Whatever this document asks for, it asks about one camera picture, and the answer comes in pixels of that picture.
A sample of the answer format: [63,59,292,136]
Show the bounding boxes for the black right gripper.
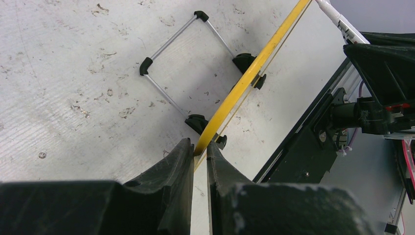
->
[343,32,415,135]

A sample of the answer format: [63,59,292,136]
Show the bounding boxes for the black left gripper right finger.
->
[207,142,374,235]

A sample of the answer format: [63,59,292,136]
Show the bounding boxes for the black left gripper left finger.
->
[0,138,194,235]

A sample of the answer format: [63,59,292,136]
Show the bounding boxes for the white marker pen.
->
[315,0,370,44]

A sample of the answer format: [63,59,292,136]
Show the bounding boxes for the yellow framed small whiteboard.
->
[193,0,352,235]

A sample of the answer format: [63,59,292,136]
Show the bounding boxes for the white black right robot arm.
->
[331,32,415,135]

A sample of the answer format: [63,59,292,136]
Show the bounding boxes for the black whiteboard foot left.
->
[214,133,228,150]

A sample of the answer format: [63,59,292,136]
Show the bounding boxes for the black whiteboard foot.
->
[251,74,267,90]
[214,133,228,150]

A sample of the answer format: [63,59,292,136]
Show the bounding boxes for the black whiteboard foot right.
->
[251,74,267,90]

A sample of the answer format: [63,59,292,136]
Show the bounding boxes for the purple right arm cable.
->
[337,80,366,156]

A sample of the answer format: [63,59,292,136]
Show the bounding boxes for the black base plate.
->
[253,59,356,184]

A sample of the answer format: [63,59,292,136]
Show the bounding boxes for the metal whiteboard stand frame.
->
[139,10,256,135]

